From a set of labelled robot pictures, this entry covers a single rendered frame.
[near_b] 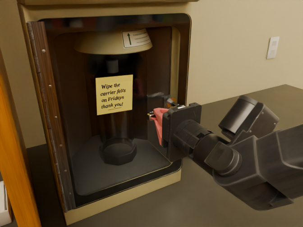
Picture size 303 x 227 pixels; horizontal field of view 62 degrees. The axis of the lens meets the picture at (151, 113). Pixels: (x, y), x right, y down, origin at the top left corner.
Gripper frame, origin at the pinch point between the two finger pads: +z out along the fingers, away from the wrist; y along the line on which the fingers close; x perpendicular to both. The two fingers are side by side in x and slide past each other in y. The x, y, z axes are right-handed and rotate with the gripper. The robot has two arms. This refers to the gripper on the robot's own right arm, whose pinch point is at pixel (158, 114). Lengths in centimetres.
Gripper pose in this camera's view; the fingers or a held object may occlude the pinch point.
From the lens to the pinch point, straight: 52.1
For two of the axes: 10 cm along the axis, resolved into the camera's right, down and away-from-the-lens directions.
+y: 0.0, -9.0, -4.4
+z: -5.1, -3.8, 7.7
